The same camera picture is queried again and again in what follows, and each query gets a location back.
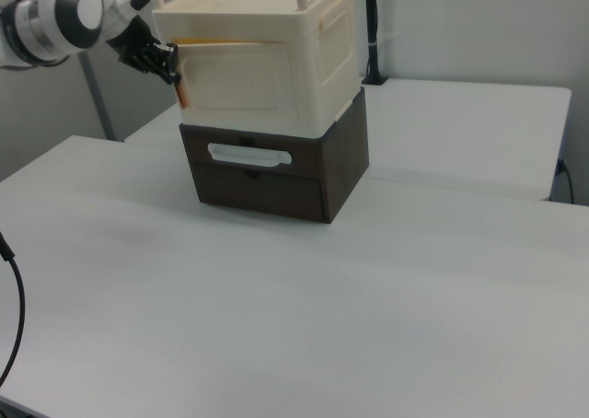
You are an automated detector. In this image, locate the white drawer handle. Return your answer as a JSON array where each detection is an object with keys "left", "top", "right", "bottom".
[{"left": 206, "top": 141, "right": 293, "bottom": 167}]

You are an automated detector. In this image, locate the thin black cable with plug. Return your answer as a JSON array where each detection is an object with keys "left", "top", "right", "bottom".
[{"left": 555, "top": 158, "right": 577, "bottom": 206}]

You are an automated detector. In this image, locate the black pole with clamp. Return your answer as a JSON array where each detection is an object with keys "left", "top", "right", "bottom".
[{"left": 360, "top": 0, "right": 388, "bottom": 87}]

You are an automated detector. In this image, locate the cream plastic cabinet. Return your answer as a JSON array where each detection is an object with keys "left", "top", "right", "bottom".
[{"left": 151, "top": 0, "right": 363, "bottom": 137}]

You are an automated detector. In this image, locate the thick black cable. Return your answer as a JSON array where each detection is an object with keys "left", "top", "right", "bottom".
[{"left": 0, "top": 227, "right": 27, "bottom": 388}]

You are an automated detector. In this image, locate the dark brown drawer unit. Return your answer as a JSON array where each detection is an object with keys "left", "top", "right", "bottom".
[{"left": 178, "top": 86, "right": 371, "bottom": 226}]

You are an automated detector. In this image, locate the cream cabinet front door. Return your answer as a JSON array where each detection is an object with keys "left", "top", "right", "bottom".
[{"left": 173, "top": 39, "right": 290, "bottom": 127}]

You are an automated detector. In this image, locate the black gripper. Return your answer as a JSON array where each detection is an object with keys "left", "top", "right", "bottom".
[{"left": 107, "top": 15, "right": 181, "bottom": 87}]

